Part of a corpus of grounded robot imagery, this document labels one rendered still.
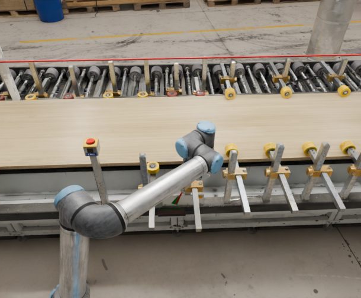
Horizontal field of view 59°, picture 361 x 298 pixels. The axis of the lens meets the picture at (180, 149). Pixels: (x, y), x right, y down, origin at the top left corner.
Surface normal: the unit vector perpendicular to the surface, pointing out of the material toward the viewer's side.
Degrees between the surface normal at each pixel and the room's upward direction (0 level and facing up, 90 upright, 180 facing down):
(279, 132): 0
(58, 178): 90
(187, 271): 0
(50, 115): 0
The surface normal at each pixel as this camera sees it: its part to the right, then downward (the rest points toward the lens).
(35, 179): 0.04, 0.66
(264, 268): 0.00, -0.75
